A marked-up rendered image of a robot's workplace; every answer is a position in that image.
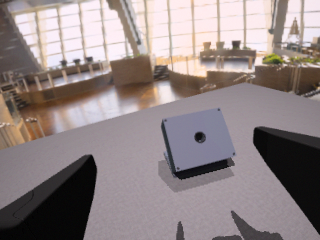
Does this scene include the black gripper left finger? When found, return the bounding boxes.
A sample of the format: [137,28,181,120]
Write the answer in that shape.
[0,155,97,240]

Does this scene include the grey flat panel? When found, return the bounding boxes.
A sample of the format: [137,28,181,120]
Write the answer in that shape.
[161,107,237,177]

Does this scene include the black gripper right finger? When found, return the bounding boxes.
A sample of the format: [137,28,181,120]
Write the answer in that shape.
[253,127,320,235]

